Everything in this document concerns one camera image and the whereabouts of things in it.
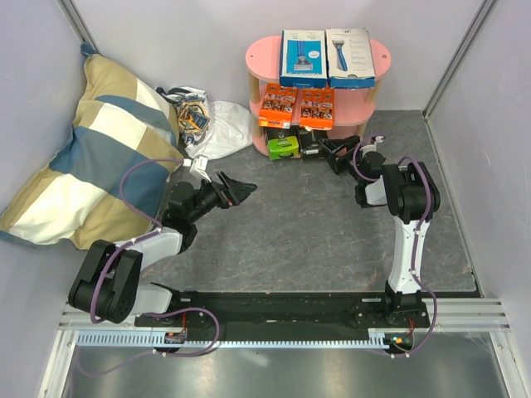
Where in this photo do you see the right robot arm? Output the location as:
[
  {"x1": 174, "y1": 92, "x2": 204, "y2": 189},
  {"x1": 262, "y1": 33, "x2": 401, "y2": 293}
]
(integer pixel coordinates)
[{"x1": 318, "y1": 135, "x2": 441, "y2": 327}]

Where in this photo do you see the orange razor box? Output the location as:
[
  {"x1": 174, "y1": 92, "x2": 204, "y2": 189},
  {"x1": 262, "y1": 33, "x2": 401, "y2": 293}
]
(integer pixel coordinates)
[
  {"x1": 258, "y1": 83, "x2": 298, "y2": 129},
  {"x1": 300, "y1": 88, "x2": 334, "y2": 131}
]

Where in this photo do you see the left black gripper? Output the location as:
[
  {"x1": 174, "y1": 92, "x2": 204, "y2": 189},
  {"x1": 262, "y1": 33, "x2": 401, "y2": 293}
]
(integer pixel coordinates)
[{"x1": 188, "y1": 171, "x2": 256, "y2": 223}]

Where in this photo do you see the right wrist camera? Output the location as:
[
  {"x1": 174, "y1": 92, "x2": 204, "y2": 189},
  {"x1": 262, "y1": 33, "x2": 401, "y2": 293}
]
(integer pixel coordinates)
[{"x1": 368, "y1": 134, "x2": 386, "y2": 145}]

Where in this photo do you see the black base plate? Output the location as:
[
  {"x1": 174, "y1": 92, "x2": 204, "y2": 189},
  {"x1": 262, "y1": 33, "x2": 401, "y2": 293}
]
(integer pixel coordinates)
[{"x1": 133, "y1": 291, "x2": 432, "y2": 339}]

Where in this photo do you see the white blue razor box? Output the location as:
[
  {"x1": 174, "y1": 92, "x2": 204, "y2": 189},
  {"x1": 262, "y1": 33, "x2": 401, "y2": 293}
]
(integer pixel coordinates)
[{"x1": 325, "y1": 28, "x2": 376, "y2": 90}]

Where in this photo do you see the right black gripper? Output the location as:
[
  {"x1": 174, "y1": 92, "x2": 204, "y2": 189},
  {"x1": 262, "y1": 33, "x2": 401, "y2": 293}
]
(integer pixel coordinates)
[{"x1": 318, "y1": 134, "x2": 364, "y2": 185}]

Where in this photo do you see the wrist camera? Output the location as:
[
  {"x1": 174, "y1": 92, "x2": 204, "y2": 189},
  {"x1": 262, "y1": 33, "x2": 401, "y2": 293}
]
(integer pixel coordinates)
[
  {"x1": 368, "y1": 134, "x2": 386, "y2": 145},
  {"x1": 183, "y1": 155, "x2": 212, "y2": 182}
]

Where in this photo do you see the blue razor box clear front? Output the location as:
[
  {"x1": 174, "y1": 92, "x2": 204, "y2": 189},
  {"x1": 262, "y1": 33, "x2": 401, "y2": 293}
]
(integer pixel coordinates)
[{"x1": 279, "y1": 30, "x2": 328, "y2": 89}]

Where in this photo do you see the pink three-tier shelf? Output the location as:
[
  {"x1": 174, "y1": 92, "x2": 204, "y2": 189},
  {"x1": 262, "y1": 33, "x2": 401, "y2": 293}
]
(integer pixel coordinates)
[{"x1": 246, "y1": 36, "x2": 392, "y2": 156}]

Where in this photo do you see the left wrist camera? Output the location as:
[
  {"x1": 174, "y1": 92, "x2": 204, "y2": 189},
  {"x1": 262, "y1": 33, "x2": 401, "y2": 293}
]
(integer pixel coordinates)
[{"x1": 183, "y1": 155, "x2": 212, "y2": 182}]

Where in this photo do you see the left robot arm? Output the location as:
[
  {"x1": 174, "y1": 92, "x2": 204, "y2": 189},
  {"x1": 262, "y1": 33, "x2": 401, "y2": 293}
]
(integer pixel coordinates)
[{"x1": 67, "y1": 171, "x2": 257, "y2": 323}]

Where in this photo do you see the black green razor box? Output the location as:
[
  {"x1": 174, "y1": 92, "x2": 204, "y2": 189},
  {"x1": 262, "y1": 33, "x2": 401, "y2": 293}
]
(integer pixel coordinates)
[{"x1": 298, "y1": 128, "x2": 328, "y2": 161}]

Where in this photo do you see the grey cable duct rail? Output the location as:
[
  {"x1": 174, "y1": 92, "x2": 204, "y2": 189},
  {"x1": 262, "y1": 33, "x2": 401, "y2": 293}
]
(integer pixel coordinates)
[{"x1": 76, "y1": 330, "x2": 389, "y2": 349}]

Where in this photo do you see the striped blue beige pillow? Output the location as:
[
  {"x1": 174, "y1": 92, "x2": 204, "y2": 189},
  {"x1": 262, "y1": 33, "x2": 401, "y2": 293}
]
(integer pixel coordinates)
[{"x1": 1, "y1": 42, "x2": 183, "y2": 250}]

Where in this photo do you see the green black razor pack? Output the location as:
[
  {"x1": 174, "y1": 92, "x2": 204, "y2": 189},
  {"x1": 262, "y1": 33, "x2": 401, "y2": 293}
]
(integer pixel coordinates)
[{"x1": 265, "y1": 126, "x2": 300, "y2": 160}]

